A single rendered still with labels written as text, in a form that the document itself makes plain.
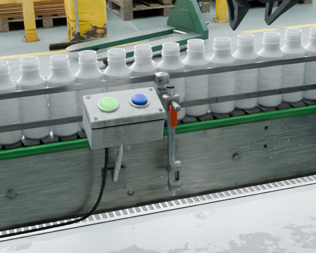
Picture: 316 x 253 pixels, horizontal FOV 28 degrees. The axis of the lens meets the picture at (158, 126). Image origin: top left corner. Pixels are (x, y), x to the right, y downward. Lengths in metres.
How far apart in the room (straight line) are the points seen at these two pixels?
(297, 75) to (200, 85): 0.24
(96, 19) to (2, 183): 4.69
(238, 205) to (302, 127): 1.63
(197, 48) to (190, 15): 4.50
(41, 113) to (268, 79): 0.51
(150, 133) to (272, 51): 0.38
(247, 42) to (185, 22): 4.53
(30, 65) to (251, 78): 0.48
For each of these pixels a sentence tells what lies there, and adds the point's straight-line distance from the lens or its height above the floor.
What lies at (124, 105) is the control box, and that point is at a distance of 1.16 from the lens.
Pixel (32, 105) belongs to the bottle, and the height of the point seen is 1.08.
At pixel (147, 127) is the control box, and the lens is 1.17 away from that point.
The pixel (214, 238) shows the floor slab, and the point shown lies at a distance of 2.82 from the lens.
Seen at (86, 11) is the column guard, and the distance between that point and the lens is 5.89.
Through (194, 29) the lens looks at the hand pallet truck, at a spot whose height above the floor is 0.14.
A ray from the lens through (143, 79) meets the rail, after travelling 1.31.
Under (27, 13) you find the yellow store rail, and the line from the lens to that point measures 6.19.
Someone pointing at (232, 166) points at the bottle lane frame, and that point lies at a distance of 1.44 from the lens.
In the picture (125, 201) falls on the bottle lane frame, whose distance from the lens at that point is 1.38.
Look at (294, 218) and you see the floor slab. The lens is 3.00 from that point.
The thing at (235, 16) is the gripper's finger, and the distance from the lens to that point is 0.99.
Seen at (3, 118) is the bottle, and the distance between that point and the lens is 1.28.
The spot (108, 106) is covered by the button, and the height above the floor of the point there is 1.11.
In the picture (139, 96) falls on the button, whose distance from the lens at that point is 1.17.
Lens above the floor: 1.51
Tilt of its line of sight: 22 degrees down
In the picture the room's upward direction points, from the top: 1 degrees counter-clockwise
